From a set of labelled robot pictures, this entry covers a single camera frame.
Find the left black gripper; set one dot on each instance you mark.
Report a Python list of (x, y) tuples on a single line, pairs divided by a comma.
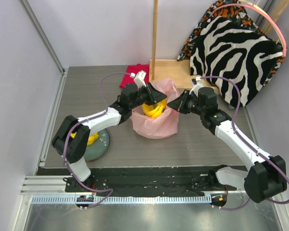
[(153, 96)]

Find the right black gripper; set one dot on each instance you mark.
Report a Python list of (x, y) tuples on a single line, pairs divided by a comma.
[(184, 102)]

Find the yellow banana bunch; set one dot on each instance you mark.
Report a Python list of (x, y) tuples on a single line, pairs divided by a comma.
[(91, 139), (154, 111)]

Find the pink plastic bag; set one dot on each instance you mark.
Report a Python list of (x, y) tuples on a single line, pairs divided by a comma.
[(166, 124)]

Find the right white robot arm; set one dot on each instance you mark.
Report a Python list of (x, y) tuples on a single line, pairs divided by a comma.
[(263, 178)]

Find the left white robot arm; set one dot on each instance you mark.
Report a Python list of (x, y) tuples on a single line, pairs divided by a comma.
[(70, 141)]

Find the zebra pattern cloth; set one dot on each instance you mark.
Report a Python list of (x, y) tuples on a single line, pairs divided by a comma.
[(239, 61)]

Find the dark green plate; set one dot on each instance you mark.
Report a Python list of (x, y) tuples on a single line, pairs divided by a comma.
[(99, 146)]

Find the orange floral cloth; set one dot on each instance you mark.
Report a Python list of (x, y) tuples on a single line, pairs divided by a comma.
[(235, 11)]

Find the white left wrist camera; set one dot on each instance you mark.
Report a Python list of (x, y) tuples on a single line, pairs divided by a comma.
[(139, 79)]

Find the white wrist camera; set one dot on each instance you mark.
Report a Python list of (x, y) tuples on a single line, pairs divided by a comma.
[(197, 84), (139, 79)]

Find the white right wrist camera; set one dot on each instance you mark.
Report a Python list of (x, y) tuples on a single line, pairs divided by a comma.
[(197, 84)]

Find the wooden stand with post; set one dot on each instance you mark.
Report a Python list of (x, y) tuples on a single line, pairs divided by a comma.
[(172, 23)]

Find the white slotted cable duct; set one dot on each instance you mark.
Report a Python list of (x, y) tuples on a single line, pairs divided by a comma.
[(89, 199)]

